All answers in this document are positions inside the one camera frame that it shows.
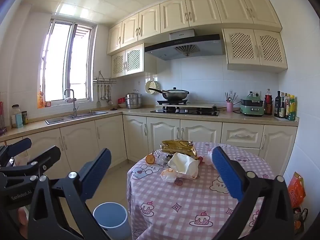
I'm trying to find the white paper bag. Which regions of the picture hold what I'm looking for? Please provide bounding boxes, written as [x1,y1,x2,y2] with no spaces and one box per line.
[168,153,200,180]

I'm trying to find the gold foil snack bag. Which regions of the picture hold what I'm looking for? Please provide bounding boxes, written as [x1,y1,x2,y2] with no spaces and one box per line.
[160,139,198,159]

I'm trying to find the clear plastic bag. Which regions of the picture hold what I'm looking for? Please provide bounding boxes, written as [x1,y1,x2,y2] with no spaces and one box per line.
[161,168,178,183]

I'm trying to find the steel kitchen sink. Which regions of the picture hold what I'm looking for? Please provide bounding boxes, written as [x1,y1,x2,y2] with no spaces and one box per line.
[45,111,108,125]

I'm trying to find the blue trash bin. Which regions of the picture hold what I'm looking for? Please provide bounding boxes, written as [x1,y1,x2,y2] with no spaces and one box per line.
[93,202,131,239]

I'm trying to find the kitchen window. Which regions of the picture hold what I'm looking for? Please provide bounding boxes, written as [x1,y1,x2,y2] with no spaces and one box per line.
[38,19,94,107]

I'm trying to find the left human hand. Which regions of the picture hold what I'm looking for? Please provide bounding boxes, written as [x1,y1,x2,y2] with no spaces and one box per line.
[17,207,28,226]

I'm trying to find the glass jar on counter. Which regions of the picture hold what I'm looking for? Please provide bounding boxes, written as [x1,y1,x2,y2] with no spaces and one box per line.
[10,104,23,128]

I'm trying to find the orange snack bag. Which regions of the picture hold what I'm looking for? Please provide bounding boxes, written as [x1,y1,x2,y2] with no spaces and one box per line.
[287,172,306,209]

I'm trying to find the pink checkered tablecloth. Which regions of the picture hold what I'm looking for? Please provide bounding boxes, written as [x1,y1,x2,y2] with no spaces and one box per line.
[126,141,277,240]

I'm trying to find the steel sink faucet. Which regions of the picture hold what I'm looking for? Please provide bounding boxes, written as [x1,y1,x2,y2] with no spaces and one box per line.
[64,88,78,118]

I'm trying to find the cream lower cabinets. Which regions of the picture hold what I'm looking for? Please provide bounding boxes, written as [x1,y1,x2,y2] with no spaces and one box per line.
[1,111,298,178]

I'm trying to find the cream cabinets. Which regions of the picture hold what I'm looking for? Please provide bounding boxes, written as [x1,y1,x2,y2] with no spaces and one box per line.
[107,0,287,78]
[1,111,298,178]

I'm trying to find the green yellow bottle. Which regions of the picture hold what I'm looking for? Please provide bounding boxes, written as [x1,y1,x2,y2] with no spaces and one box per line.
[287,95,296,121]

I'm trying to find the red bowl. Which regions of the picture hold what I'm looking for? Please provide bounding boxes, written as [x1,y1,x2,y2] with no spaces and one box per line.
[118,98,126,108]

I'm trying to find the orange fruit peel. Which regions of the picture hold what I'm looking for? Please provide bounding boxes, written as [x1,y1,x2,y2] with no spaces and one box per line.
[145,151,156,165]

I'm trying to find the green electric cooker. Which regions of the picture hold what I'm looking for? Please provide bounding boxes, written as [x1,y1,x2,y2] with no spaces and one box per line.
[240,92,264,116]

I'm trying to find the steel steamer pot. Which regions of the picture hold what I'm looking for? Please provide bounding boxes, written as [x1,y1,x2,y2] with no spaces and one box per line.
[125,89,142,109]

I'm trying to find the dark soy sauce bottle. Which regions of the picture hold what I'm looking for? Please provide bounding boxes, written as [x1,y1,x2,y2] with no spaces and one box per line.
[274,91,281,117]

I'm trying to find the pink utensil holder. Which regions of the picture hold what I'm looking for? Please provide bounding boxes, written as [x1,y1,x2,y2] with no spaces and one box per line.
[226,102,234,113]

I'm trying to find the black gas stove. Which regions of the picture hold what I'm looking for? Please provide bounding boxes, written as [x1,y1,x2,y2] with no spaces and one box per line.
[151,100,220,116]

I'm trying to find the round cream strainer plate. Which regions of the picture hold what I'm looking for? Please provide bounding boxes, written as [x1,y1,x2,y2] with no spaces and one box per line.
[145,80,159,94]

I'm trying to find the black wok with lid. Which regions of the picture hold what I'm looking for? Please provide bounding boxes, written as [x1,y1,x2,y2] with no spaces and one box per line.
[148,87,189,100]

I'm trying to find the cream upper cabinets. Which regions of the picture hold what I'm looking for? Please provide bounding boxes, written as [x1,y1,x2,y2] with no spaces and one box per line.
[107,0,287,78]

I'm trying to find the grey range hood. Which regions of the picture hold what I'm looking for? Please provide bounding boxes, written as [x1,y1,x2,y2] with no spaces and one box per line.
[144,34,224,61]

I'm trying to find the wall utensil rack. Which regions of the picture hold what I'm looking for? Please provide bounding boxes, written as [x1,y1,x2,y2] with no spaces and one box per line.
[93,71,117,107]

